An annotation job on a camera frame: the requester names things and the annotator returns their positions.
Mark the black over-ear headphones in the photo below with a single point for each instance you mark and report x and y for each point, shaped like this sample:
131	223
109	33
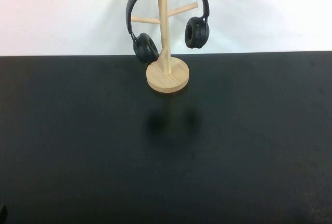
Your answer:
194	30

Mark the light wooden headphone stand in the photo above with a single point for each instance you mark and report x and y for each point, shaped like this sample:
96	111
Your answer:
168	76

